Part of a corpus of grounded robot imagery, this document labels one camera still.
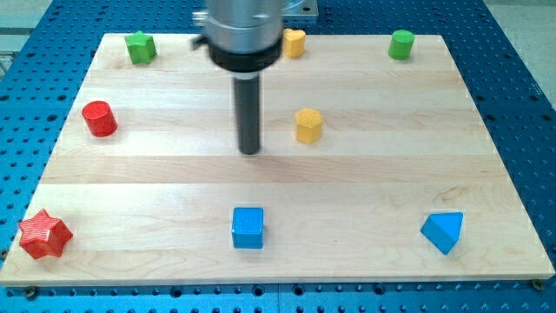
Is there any yellow heart block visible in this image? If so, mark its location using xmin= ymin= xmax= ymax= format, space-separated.
xmin=282 ymin=29 xmax=306 ymax=58

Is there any light wooden board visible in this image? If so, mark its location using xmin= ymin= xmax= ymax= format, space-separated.
xmin=1 ymin=34 xmax=554 ymax=286

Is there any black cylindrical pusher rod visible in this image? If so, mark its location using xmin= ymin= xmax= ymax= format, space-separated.
xmin=233 ymin=72 xmax=260 ymax=155

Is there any yellow hexagon block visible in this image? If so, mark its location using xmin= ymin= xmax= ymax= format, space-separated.
xmin=295 ymin=108 xmax=323 ymax=144

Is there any green star block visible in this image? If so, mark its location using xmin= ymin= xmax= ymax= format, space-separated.
xmin=124 ymin=30 xmax=157 ymax=64

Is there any blue perforated metal base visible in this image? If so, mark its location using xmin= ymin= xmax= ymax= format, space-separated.
xmin=1 ymin=0 xmax=555 ymax=312

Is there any red cylinder block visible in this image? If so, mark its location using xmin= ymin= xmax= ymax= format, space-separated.
xmin=82 ymin=101 xmax=118 ymax=137

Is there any blue triangle block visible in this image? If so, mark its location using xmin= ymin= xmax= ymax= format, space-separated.
xmin=420 ymin=212 xmax=464 ymax=255

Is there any blue cube block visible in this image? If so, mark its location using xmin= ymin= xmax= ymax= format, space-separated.
xmin=231 ymin=207 xmax=264 ymax=249

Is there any green cylinder block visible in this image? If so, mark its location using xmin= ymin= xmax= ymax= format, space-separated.
xmin=387 ymin=30 xmax=415 ymax=60

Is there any red star block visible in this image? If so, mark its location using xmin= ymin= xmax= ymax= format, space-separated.
xmin=18 ymin=209 xmax=73 ymax=259

